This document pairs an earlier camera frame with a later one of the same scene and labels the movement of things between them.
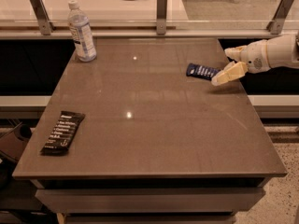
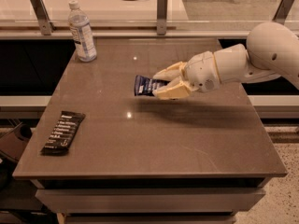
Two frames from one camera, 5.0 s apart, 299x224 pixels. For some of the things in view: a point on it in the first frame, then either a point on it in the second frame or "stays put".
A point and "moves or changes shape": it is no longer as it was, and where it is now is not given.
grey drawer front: x=149 y=200 stays put
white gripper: x=256 y=59 -> x=202 y=73
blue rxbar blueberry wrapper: x=200 y=71 moves or changes shape
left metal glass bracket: x=42 y=14 stays put
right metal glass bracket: x=277 y=25 stays put
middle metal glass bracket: x=162 y=14 stays put
